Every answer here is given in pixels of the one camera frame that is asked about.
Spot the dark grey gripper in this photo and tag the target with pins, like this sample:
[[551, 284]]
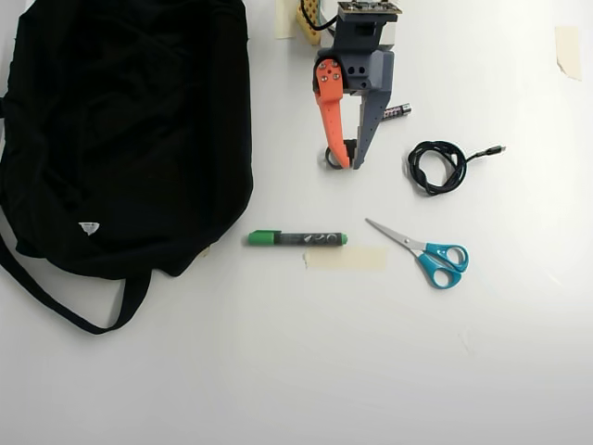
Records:
[[371, 74]]

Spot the green marker with black barrel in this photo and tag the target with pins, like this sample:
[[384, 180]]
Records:
[[296, 239]]

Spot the yellow perforated robot base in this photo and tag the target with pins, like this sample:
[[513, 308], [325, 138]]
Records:
[[309, 28]]

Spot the black fabric bag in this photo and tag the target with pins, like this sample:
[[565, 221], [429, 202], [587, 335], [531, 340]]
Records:
[[129, 139]]

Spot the black aa battery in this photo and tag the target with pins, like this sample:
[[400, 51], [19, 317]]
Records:
[[398, 110]]

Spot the long beige masking tape strip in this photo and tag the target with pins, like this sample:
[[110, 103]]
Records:
[[347, 259]]

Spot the torn beige masking tape strip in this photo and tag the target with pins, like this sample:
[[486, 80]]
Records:
[[569, 51]]

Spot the camera circuit board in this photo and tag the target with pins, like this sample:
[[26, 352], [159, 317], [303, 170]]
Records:
[[368, 6]]

